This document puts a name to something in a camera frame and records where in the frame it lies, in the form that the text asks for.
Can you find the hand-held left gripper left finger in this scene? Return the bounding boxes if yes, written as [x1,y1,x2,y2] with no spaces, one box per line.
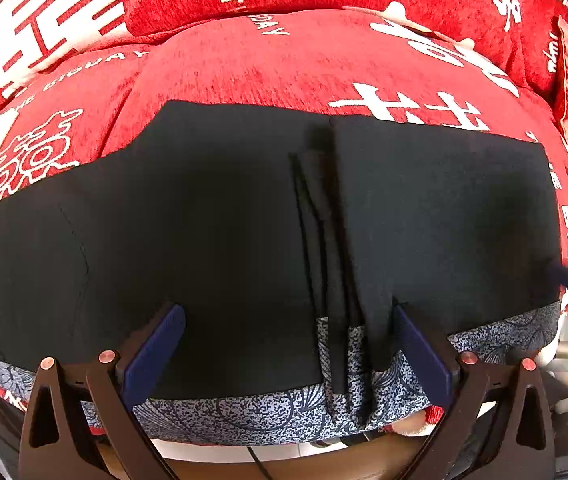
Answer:
[18,302,187,480]

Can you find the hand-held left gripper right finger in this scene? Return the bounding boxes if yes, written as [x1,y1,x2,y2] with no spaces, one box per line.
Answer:
[391,304,557,480]

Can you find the black pants with patterned waistband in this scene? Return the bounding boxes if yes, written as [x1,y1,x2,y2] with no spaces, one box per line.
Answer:
[0,101,565,448]

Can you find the red printed sofa seat cushion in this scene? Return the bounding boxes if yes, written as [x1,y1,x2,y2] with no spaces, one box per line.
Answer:
[0,7,568,441]

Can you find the black cable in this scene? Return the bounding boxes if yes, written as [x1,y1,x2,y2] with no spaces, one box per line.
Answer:
[248,445,272,480]

